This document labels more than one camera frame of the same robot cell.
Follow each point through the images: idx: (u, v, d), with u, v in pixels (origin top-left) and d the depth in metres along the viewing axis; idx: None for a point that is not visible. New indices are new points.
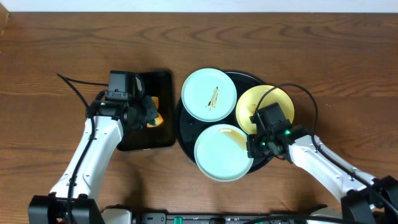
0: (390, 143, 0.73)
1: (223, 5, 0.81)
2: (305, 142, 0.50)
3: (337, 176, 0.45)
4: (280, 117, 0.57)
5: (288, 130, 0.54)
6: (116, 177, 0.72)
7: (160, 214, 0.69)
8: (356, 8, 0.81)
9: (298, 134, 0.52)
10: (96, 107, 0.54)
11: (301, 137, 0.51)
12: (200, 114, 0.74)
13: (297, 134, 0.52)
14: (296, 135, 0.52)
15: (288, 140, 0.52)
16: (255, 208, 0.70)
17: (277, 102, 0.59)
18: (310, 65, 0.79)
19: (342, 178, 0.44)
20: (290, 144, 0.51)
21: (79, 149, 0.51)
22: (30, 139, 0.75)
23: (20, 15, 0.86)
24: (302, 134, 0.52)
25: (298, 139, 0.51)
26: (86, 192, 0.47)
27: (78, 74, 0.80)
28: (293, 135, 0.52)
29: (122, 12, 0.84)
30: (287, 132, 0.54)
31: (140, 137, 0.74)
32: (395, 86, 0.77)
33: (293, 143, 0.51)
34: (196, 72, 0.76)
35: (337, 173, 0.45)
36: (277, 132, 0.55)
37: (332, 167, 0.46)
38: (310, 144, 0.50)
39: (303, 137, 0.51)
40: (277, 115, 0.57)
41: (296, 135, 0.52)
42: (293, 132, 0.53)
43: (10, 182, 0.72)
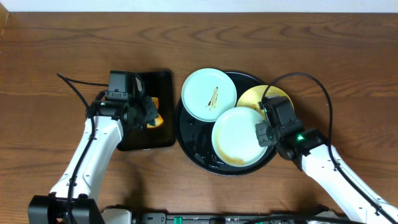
0: (390, 143, 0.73)
1: (223, 5, 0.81)
2: (322, 158, 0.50)
3: (360, 206, 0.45)
4: (290, 117, 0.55)
5: (300, 135, 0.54)
6: (116, 177, 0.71)
7: (160, 214, 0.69)
8: (355, 9, 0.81)
9: (312, 142, 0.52)
10: (96, 107, 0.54)
11: (317, 147, 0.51)
12: (200, 114, 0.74)
13: (311, 142, 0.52)
14: (311, 143, 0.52)
15: (302, 148, 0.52)
16: (255, 208, 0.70)
17: (286, 101, 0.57)
18: (310, 65, 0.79)
19: (365, 209, 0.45)
20: (306, 155, 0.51)
21: (79, 149, 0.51)
22: (29, 139, 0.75)
23: (20, 15, 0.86)
24: (317, 143, 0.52)
25: (313, 150, 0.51)
26: (86, 192, 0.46)
27: (78, 74, 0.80)
28: (308, 142, 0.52)
29: (122, 12, 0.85)
30: (300, 137, 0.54)
31: (140, 137, 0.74)
32: (395, 86, 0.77)
33: (308, 154, 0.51)
34: (196, 72, 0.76)
35: (360, 203, 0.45)
36: (288, 135, 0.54)
37: (355, 194, 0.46)
38: (328, 160, 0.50)
39: (317, 147, 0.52)
40: (288, 114, 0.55)
41: (310, 143, 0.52)
42: (307, 138, 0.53)
43: (10, 182, 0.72)
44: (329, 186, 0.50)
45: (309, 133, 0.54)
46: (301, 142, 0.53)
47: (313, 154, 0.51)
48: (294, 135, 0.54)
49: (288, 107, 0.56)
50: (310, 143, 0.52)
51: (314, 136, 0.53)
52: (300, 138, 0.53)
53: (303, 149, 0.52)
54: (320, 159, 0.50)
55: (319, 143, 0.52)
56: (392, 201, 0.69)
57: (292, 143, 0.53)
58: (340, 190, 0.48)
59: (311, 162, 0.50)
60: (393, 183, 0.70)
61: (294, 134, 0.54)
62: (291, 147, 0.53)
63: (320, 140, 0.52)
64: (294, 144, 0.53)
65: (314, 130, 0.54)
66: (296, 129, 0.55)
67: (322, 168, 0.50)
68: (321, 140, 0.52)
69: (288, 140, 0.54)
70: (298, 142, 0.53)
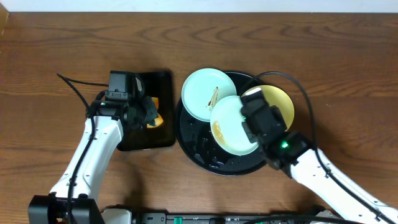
0: (390, 143, 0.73)
1: (223, 5, 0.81)
2: (312, 166, 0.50)
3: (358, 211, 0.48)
4: (272, 123, 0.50)
5: (285, 142, 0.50)
6: (116, 177, 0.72)
7: (160, 214, 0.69)
8: (355, 8, 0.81)
9: (297, 149, 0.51)
10: (96, 107, 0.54)
11: (305, 154, 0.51)
12: (200, 114, 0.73)
13: (296, 148, 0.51)
14: (296, 150, 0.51)
15: (288, 158, 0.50)
16: (255, 208, 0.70)
17: (265, 103, 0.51)
18: (310, 65, 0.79)
19: (364, 213, 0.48)
20: (294, 165, 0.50)
21: (79, 149, 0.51)
22: (29, 139, 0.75)
23: (20, 16, 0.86)
24: (302, 149, 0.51)
25: (301, 158, 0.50)
26: (86, 192, 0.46)
27: (78, 74, 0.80)
28: (293, 149, 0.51)
29: (122, 13, 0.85)
30: (284, 144, 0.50)
31: (140, 137, 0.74)
32: (395, 86, 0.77)
33: (296, 163, 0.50)
34: (196, 73, 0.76)
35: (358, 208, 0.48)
36: (272, 144, 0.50)
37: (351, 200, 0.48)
38: (318, 166, 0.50)
39: (303, 152, 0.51)
40: (270, 122, 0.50)
41: (295, 150, 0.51)
42: (291, 145, 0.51)
43: (10, 182, 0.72)
44: (324, 195, 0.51)
45: (291, 138, 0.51)
46: (286, 150, 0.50)
47: (303, 163, 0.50)
48: (278, 143, 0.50)
49: (269, 114, 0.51)
50: (295, 150, 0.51)
51: (298, 142, 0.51)
52: (285, 145, 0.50)
53: (290, 158, 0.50)
54: (311, 168, 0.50)
55: (303, 147, 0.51)
56: (392, 201, 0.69)
57: (277, 154, 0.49)
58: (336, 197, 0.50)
59: (303, 173, 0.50)
60: (393, 183, 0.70)
61: (277, 141, 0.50)
62: (278, 158, 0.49)
63: (305, 145, 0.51)
64: (280, 153, 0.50)
65: (296, 133, 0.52)
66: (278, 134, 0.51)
67: (314, 176, 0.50)
68: (306, 144, 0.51)
69: (272, 149, 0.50)
70: (283, 151, 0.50)
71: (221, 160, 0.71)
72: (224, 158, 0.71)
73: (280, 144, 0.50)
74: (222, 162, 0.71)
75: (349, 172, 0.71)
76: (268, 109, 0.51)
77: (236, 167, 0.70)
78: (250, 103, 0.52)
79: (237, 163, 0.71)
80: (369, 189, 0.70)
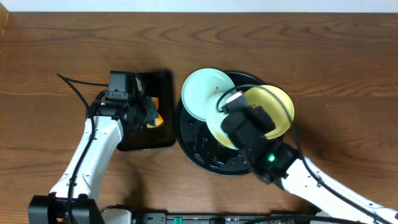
0: (390, 143, 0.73)
1: (223, 5, 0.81)
2: (302, 177, 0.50)
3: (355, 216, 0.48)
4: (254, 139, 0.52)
5: (271, 155, 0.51)
6: (116, 177, 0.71)
7: (160, 214, 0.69)
8: (355, 8, 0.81)
9: (284, 161, 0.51)
10: (96, 107, 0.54)
11: (293, 165, 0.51)
12: (201, 115, 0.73)
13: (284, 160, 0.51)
14: (284, 162, 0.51)
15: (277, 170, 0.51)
16: (255, 208, 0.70)
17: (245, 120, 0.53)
18: (310, 65, 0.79)
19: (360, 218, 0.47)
20: (285, 177, 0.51)
21: (79, 149, 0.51)
22: (29, 139, 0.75)
23: (20, 16, 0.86)
24: (290, 159, 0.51)
25: (290, 170, 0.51)
26: (86, 192, 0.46)
27: (78, 74, 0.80)
28: (280, 162, 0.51)
29: (122, 12, 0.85)
30: (271, 158, 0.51)
31: (140, 137, 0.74)
32: (394, 86, 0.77)
33: (286, 176, 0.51)
34: (195, 73, 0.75)
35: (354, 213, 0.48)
36: (258, 158, 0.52)
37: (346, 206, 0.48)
38: (308, 176, 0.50)
39: (291, 163, 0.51)
40: (252, 135, 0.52)
41: (283, 162, 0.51)
42: (278, 157, 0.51)
43: (10, 182, 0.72)
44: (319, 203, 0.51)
45: (277, 150, 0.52)
46: (274, 163, 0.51)
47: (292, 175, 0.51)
48: (264, 157, 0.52)
49: (250, 128, 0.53)
50: (282, 162, 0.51)
51: (284, 153, 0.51)
52: (272, 159, 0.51)
53: (278, 172, 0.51)
54: (302, 179, 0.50)
55: (291, 158, 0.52)
56: (392, 201, 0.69)
57: (265, 167, 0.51)
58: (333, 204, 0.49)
59: (295, 184, 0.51)
60: (393, 183, 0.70)
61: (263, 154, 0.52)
62: (265, 172, 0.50)
63: (291, 155, 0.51)
64: (267, 167, 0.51)
65: (282, 144, 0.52)
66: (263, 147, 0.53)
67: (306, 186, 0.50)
68: (292, 154, 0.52)
69: (259, 163, 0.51)
70: (271, 165, 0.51)
71: (221, 160, 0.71)
72: (224, 159, 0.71)
73: (267, 157, 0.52)
74: (222, 162, 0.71)
75: (349, 172, 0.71)
76: (249, 122, 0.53)
77: (236, 167, 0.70)
78: (232, 121, 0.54)
79: (237, 163, 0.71)
80: (369, 189, 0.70)
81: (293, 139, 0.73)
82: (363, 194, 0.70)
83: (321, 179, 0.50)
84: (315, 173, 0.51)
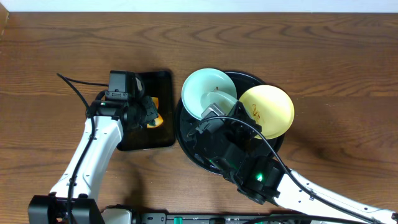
0: (390, 143, 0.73)
1: (223, 5, 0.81)
2: (295, 193, 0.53)
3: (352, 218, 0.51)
4: (239, 160, 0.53)
5: (259, 175, 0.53)
6: (116, 177, 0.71)
7: (160, 214, 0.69)
8: (355, 8, 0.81)
9: (272, 177, 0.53)
10: (96, 107, 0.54)
11: (280, 180, 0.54)
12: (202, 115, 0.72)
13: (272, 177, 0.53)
14: (272, 179, 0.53)
15: (267, 189, 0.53)
16: (255, 208, 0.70)
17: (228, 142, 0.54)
18: (310, 65, 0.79)
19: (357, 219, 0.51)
20: (278, 196, 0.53)
21: (79, 149, 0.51)
22: (29, 139, 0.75)
23: (20, 15, 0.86)
24: (276, 175, 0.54)
25: (279, 186, 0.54)
26: (86, 192, 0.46)
27: (78, 74, 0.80)
28: (267, 178, 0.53)
29: (122, 12, 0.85)
30: (259, 177, 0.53)
31: (140, 137, 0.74)
32: (394, 86, 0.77)
33: (279, 194, 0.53)
34: (194, 73, 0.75)
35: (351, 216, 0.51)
36: (247, 180, 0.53)
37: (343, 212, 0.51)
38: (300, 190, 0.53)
39: (279, 180, 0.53)
40: (238, 158, 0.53)
41: (271, 179, 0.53)
42: (265, 175, 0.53)
43: (10, 182, 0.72)
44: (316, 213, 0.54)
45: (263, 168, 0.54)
46: (263, 183, 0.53)
47: (283, 192, 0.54)
48: (252, 177, 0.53)
49: (234, 150, 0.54)
50: (270, 179, 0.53)
51: (271, 169, 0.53)
52: (260, 178, 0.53)
53: (270, 190, 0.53)
54: (295, 195, 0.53)
55: (277, 173, 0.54)
56: (392, 201, 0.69)
57: (255, 188, 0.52)
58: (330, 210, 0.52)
59: (290, 200, 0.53)
60: (393, 183, 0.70)
61: (250, 175, 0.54)
62: (257, 193, 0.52)
63: (278, 171, 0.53)
64: (257, 187, 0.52)
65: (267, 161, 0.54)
66: (249, 168, 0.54)
67: (300, 202, 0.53)
68: (278, 170, 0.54)
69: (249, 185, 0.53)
70: (261, 185, 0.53)
71: None
72: None
73: (254, 177, 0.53)
74: None
75: (349, 172, 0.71)
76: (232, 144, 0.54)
77: None
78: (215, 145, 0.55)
79: None
80: (369, 189, 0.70)
81: (293, 139, 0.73)
82: (363, 193, 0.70)
83: (313, 191, 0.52)
84: (306, 186, 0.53)
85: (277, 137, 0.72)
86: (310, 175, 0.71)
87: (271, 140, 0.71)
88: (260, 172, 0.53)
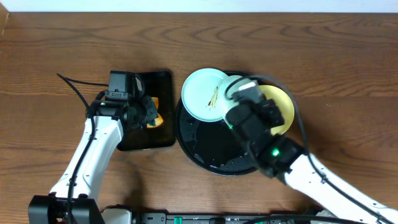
0: (390, 143, 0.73)
1: (223, 5, 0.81)
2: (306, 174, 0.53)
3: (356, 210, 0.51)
4: (259, 130, 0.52)
5: (276, 150, 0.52)
6: (116, 177, 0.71)
7: (160, 214, 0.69)
8: (356, 8, 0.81)
9: (288, 156, 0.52)
10: (96, 107, 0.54)
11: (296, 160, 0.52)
12: (201, 115, 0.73)
13: (287, 155, 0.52)
14: (287, 156, 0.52)
15: (281, 165, 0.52)
16: (255, 208, 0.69)
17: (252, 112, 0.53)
18: (310, 65, 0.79)
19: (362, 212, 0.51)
20: (288, 173, 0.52)
21: (79, 149, 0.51)
22: (29, 139, 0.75)
23: (20, 16, 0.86)
24: (292, 154, 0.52)
25: (292, 164, 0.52)
26: (86, 192, 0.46)
27: (78, 74, 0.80)
28: (283, 156, 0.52)
29: (122, 12, 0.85)
30: (275, 152, 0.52)
31: (140, 137, 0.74)
32: (395, 86, 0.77)
33: (290, 172, 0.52)
34: (196, 72, 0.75)
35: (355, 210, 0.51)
36: (262, 152, 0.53)
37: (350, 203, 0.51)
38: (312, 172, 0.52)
39: (295, 160, 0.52)
40: (257, 129, 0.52)
41: (286, 157, 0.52)
42: (282, 151, 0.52)
43: (10, 182, 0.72)
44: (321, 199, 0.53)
45: (281, 145, 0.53)
46: (278, 158, 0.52)
47: (296, 170, 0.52)
48: (268, 150, 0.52)
49: (255, 121, 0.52)
50: (286, 157, 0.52)
51: (288, 148, 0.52)
52: (276, 154, 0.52)
53: (283, 166, 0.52)
54: (306, 175, 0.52)
55: (295, 153, 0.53)
56: (392, 201, 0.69)
57: (269, 161, 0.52)
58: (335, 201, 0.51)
59: (299, 180, 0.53)
60: (393, 183, 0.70)
61: (267, 148, 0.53)
62: (270, 166, 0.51)
63: (296, 150, 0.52)
64: (272, 161, 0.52)
65: (286, 139, 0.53)
66: (267, 141, 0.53)
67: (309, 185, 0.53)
68: (296, 150, 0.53)
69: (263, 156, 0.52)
70: (275, 159, 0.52)
71: (221, 160, 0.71)
72: (224, 160, 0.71)
73: (271, 151, 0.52)
74: (223, 162, 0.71)
75: (350, 172, 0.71)
76: (254, 115, 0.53)
77: (236, 167, 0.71)
78: (239, 113, 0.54)
79: (237, 163, 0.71)
80: (369, 189, 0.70)
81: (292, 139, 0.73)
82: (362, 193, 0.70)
83: (325, 176, 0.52)
84: (320, 170, 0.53)
85: None
86: None
87: None
88: (277, 147, 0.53)
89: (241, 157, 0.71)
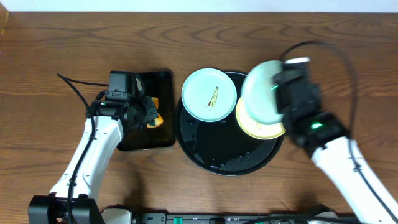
0: (390, 143, 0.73)
1: (223, 5, 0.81)
2: (341, 157, 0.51)
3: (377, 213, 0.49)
4: (305, 98, 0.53)
5: (318, 123, 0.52)
6: (116, 177, 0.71)
7: (160, 214, 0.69)
8: (356, 8, 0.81)
9: (328, 132, 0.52)
10: (96, 107, 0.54)
11: (337, 139, 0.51)
12: (201, 114, 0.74)
13: (328, 130, 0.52)
14: (328, 132, 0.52)
15: (317, 138, 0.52)
16: (255, 208, 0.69)
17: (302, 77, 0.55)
18: (310, 65, 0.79)
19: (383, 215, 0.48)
20: (322, 147, 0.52)
21: (79, 149, 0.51)
22: (29, 139, 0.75)
23: (20, 15, 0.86)
24: (333, 132, 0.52)
25: (329, 142, 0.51)
26: (86, 192, 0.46)
27: (78, 74, 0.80)
28: (323, 130, 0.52)
29: (122, 12, 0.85)
30: (316, 124, 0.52)
31: (140, 137, 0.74)
32: (395, 86, 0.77)
33: (325, 147, 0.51)
34: (196, 72, 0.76)
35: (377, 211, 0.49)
36: (301, 119, 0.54)
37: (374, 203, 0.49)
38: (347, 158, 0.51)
39: (334, 138, 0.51)
40: (302, 94, 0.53)
41: (326, 132, 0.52)
42: (324, 126, 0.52)
43: (10, 182, 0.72)
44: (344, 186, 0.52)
45: (324, 119, 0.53)
46: (317, 130, 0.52)
47: (331, 149, 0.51)
48: (309, 121, 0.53)
49: (303, 88, 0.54)
50: (325, 132, 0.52)
51: (331, 126, 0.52)
52: (316, 126, 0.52)
53: (319, 140, 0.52)
54: (340, 158, 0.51)
55: (336, 133, 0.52)
56: None
57: (306, 130, 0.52)
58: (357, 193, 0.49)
59: (331, 159, 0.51)
60: (393, 183, 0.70)
61: (308, 118, 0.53)
62: (306, 135, 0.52)
63: (338, 130, 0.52)
64: (310, 131, 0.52)
65: (330, 116, 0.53)
66: (309, 113, 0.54)
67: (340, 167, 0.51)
68: (338, 130, 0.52)
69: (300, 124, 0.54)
70: (313, 130, 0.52)
71: (221, 160, 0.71)
72: (224, 160, 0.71)
73: (312, 122, 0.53)
74: (223, 162, 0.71)
75: None
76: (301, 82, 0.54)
77: (236, 167, 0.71)
78: (287, 76, 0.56)
79: (237, 163, 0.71)
80: None
81: None
82: None
83: (360, 167, 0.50)
84: (357, 160, 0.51)
85: (277, 137, 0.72)
86: (310, 175, 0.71)
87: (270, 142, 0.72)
88: (319, 120, 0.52)
89: (241, 157, 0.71)
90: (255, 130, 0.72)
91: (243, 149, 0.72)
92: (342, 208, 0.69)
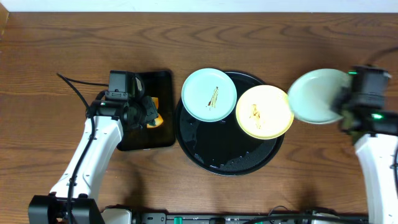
0: None
1: (223, 5, 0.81)
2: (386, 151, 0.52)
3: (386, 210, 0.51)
4: (377, 91, 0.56)
5: (379, 115, 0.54)
6: (116, 177, 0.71)
7: (160, 214, 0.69)
8: (356, 8, 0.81)
9: (385, 127, 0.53)
10: (96, 107, 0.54)
11: (388, 135, 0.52)
12: (200, 114, 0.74)
13: (386, 126, 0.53)
14: (384, 127, 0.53)
15: (371, 126, 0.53)
16: (255, 208, 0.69)
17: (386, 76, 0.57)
18: (310, 65, 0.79)
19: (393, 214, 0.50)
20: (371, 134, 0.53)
21: (79, 149, 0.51)
22: (30, 139, 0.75)
23: (20, 15, 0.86)
24: (390, 131, 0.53)
25: (381, 134, 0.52)
26: (86, 191, 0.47)
27: (78, 74, 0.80)
28: (384, 122, 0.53)
29: (122, 13, 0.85)
30: (377, 115, 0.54)
31: (140, 137, 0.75)
32: (395, 86, 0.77)
33: (375, 136, 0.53)
34: (196, 72, 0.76)
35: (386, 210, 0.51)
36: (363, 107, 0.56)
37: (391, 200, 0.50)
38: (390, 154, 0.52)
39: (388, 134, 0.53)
40: (375, 86, 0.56)
41: (384, 127, 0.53)
42: (384, 119, 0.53)
43: (10, 182, 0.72)
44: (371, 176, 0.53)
45: (390, 116, 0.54)
46: (375, 121, 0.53)
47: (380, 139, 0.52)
48: (373, 110, 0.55)
49: (380, 83, 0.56)
50: (382, 126, 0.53)
51: (391, 122, 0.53)
52: (377, 116, 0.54)
53: (373, 128, 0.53)
54: (384, 150, 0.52)
55: (392, 132, 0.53)
56: None
57: (365, 116, 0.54)
58: (380, 183, 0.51)
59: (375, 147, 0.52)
60: None
61: (373, 109, 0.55)
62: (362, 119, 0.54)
63: (395, 130, 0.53)
64: (369, 117, 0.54)
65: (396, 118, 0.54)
66: (372, 106, 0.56)
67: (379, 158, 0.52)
68: (395, 131, 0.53)
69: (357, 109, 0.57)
70: (371, 118, 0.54)
71: (221, 160, 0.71)
72: (224, 160, 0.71)
73: (374, 111, 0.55)
74: (223, 162, 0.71)
75: (350, 172, 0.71)
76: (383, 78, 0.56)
77: (236, 167, 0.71)
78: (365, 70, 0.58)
79: (237, 163, 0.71)
80: None
81: (292, 139, 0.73)
82: (362, 193, 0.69)
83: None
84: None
85: (277, 137, 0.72)
86: (310, 175, 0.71)
87: (270, 142, 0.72)
88: (382, 114, 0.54)
89: (241, 157, 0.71)
90: (255, 130, 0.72)
91: (243, 149, 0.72)
92: (342, 208, 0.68)
